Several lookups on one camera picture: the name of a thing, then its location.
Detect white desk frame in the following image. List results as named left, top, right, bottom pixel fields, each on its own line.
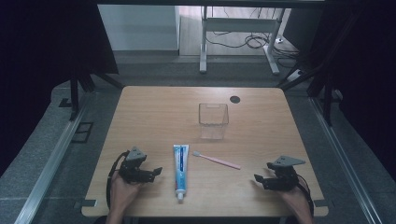
left=199, top=6, right=286, bottom=76

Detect person's left hand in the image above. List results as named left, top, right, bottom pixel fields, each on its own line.
left=109, top=170, right=144, bottom=213

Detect white cabinet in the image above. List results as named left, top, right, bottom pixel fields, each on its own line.
left=97, top=4, right=181, bottom=52

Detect black floor cables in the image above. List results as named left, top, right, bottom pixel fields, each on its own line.
left=205, top=29, right=301, bottom=61

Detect black curtain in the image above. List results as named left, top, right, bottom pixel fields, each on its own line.
left=0, top=0, right=120, bottom=176
left=306, top=0, right=396, bottom=183

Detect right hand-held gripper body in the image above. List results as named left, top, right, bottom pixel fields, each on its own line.
left=266, top=155, right=306, bottom=191

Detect clear plastic cup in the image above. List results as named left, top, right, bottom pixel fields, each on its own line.
left=198, top=103, right=230, bottom=141

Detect person's right hand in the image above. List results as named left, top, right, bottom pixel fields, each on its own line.
left=277, top=182, right=313, bottom=217

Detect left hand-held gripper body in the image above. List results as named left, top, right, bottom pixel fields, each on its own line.
left=119, top=146, right=156, bottom=185

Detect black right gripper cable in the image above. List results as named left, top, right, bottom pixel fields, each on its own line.
left=296, top=173, right=315, bottom=217

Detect aluminium floor rail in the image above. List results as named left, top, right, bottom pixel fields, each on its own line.
left=309, top=96, right=375, bottom=224
left=13, top=92, right=92, bottom=224

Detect white power strip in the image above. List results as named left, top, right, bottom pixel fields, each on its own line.
left=286, top=69, right=304, bottom=83

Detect blue and white toothpaste tube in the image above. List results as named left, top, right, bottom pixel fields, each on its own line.
left=173, top=144, right=191, bottom=203

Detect pink toothbrush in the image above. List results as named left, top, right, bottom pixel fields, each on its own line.
left=191, top=150, right=242, bottom=171

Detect black floor bracket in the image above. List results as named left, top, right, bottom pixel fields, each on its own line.
left=71, top=121, right=94, bottom=145

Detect black metal stand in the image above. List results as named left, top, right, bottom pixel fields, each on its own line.
left=276, top=8, right=344, bottom=127
left=58, top=69, right=125, bottom=122

